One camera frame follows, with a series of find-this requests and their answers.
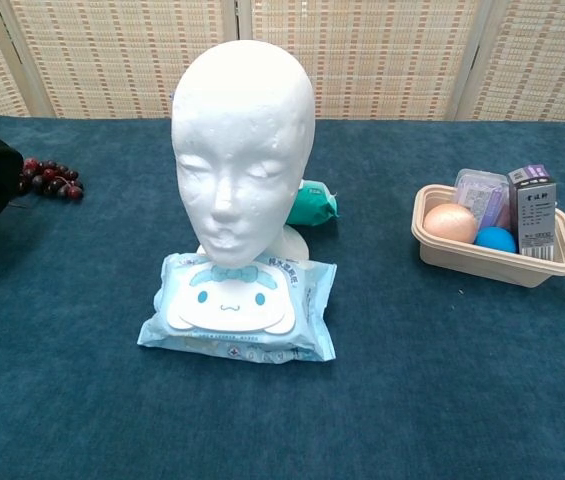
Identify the clear purple plastic box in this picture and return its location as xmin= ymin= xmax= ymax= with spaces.
xmin=453 ymin=168 xmax=511 ymax=231

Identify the beige plastic tray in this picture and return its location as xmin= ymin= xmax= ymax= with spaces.
xmin=410 ymin=183 xmax=565 ymax=289

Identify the blue felt table cover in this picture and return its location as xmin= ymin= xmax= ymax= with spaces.
xmin=0 ymin=115 xmax=565 ymax=480

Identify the blue ball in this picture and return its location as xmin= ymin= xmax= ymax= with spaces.
xmin=473 ymin=227 xmax=519 ymax=254

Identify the blue cartoon wet wipes pack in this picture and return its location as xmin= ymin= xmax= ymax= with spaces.
xmin=136 ymin=251 xmax=338 ymax=366

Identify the green tissue pack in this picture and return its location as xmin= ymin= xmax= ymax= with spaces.
xmin=285 ymin=178 xmax=342 ymax=227

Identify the dark red grape bunch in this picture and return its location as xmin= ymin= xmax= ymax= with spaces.
xmin=13 ymin=158 xmax=85 ymax=202

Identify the peach pink ball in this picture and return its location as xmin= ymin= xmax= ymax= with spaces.
xmin=422 ymin=203 xmax=479 ymax=245

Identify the grey purple carton box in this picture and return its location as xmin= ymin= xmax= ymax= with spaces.
xmin=506 ymin=162 xmax=559 ymax=261

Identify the white foam mannequin head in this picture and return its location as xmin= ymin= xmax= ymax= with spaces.
xmin=170 ymin=40 xmax=317 ymax=266

